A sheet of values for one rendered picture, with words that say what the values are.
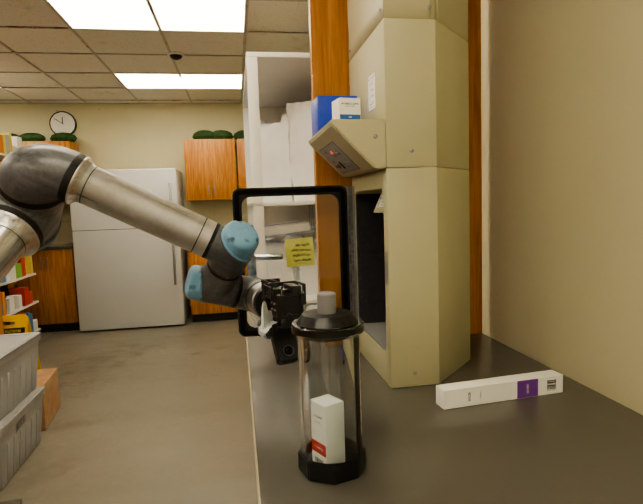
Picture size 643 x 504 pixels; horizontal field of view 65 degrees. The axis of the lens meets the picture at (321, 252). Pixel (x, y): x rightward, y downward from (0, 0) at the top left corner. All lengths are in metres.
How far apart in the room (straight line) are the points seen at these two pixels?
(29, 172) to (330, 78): 0.80
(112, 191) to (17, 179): 0.16
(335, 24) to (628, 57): 0.73
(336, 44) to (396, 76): 0.41
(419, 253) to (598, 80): 0.50
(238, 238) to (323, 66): 0.65
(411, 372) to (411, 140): 0.49
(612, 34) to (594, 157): 0.24
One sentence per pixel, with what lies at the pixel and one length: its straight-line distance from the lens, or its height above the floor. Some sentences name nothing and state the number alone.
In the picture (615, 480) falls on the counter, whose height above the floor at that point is 0.94.
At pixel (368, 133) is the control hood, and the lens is 1.07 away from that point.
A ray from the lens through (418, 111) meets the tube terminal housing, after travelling 1.10.
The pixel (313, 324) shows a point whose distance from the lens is 0.72.
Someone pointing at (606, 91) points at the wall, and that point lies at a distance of 1.21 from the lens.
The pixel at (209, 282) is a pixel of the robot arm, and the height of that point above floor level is 1.19.
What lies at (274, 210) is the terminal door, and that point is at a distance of 1.35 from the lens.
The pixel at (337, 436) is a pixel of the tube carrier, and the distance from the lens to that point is 0.77.
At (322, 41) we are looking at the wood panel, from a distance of 1.48.
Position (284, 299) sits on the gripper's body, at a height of 1.17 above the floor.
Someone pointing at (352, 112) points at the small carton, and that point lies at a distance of 1.15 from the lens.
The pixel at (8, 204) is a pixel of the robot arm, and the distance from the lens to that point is 1.09.
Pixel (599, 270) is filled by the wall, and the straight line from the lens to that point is 1.21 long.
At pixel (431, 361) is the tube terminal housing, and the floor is 0.99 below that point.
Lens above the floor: 1.34
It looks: 5 degrees down
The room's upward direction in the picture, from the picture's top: 2 degrees counter-clockwise
